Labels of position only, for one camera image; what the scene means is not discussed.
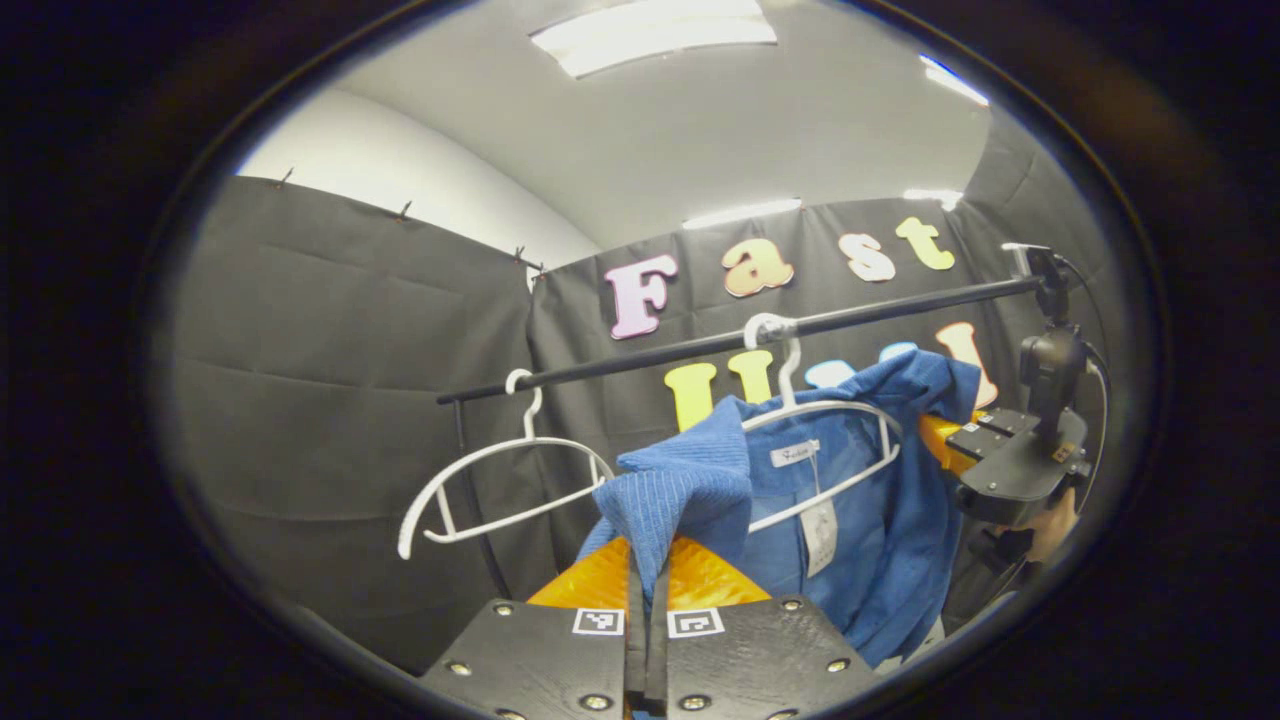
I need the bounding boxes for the blue corduroy jacket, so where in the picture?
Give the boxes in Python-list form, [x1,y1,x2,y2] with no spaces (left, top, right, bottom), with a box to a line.
[576,348,983,669]

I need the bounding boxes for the black backdrop cloth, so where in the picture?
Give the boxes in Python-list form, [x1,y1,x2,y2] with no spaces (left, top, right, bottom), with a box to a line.
[170,110,1121,676]

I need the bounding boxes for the black clothes rack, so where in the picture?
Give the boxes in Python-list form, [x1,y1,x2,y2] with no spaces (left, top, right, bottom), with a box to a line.
[436,275,1048,601]

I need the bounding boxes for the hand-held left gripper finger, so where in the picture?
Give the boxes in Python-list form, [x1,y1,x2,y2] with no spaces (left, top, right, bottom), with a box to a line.
[418,535,648,720]
[647,535,879,720]

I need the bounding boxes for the white clothes hanger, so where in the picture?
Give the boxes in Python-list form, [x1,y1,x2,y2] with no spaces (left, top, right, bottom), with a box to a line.
[742,312,904,534]
[397,368,616,561]

